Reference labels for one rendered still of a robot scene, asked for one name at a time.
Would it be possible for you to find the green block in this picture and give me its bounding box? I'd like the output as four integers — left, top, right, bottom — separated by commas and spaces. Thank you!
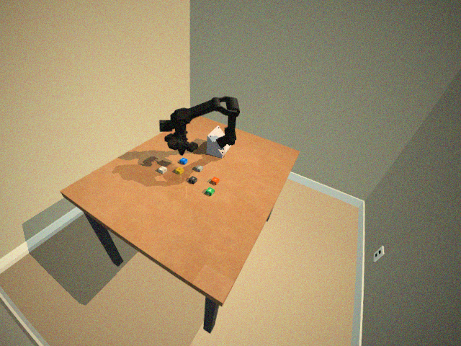
206, 187, 215, 196

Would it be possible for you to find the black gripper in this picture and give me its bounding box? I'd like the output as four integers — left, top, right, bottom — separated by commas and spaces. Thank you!
164, 131, 198, 156

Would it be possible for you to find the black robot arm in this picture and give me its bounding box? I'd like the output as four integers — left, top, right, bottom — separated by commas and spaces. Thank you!
159, 96, 240, 150

